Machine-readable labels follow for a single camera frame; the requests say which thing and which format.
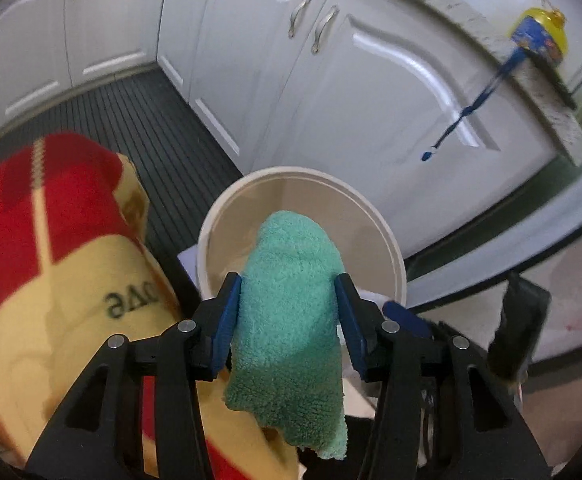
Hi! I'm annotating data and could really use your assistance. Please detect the green fluffy cloth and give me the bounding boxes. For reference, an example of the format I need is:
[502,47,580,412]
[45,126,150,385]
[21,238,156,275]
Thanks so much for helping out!
[225,210,347,460]

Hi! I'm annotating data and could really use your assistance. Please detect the beige round trash bin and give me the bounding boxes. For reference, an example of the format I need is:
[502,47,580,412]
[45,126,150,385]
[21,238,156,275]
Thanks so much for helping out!
[196,166,407,304]

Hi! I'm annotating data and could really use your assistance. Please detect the red yellow checkered blanket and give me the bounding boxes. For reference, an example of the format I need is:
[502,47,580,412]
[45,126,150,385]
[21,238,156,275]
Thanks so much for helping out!
[0,132,298,479]

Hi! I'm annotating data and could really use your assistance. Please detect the black flat tablet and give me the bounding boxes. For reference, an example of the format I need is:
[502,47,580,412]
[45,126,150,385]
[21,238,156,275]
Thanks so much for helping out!
[526,50,577,110]

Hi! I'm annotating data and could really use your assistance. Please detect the yellow cooking oil bottle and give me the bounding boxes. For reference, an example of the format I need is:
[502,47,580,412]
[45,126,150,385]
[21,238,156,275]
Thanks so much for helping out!
[509,0,568,67]

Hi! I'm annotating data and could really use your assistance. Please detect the black camera box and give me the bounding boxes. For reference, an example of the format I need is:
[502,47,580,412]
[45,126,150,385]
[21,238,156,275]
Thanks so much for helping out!
[487,272,552,384]

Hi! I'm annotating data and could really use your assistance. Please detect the blue lanyard strap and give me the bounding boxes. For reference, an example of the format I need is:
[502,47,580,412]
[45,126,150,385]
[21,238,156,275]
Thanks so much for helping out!
[420,46,530,164]

